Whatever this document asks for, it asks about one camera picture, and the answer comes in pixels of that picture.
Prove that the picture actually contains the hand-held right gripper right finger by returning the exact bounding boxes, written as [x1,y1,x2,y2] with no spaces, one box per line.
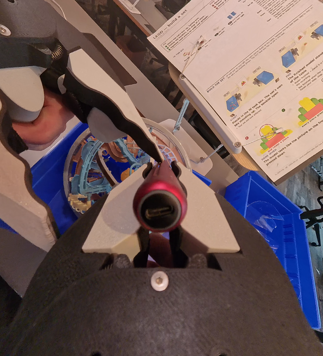
[170,161,240,258]

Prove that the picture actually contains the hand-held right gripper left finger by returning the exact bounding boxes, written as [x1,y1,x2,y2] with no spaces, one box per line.
[81,163,153,258]

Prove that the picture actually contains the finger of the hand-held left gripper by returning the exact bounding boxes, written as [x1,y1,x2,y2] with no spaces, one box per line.
[57,46,165,164]
[0,78,60,251]

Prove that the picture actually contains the blue plastic bin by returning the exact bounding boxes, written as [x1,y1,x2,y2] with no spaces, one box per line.
[0,121,212,235]
[224,171,322,330]

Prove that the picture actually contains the clear ball maze puzzle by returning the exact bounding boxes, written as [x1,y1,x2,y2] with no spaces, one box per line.
[63,118,192,215]

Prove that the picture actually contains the red electric screwdriver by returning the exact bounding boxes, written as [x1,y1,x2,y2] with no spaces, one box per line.
[133,160,188,233]

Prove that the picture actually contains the person's right hand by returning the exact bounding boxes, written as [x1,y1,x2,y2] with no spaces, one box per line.
[148,233,176,268]

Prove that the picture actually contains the person's left hand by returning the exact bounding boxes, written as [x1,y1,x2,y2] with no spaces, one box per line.
[11,90,77,146]

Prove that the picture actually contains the black square pad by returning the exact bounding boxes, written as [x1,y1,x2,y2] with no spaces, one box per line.
[89,33,137,86]

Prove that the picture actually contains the clear plastic dome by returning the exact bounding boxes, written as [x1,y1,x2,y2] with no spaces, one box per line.
[245,200,285,232]

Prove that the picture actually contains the white document stand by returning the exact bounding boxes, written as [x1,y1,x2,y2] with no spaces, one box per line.
[156,75,243,178]

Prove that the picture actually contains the instruction sheet board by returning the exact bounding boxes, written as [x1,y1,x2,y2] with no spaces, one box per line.
[147,0,323,185]

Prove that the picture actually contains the white cable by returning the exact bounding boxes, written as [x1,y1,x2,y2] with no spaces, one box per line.
[52,0,67,18]

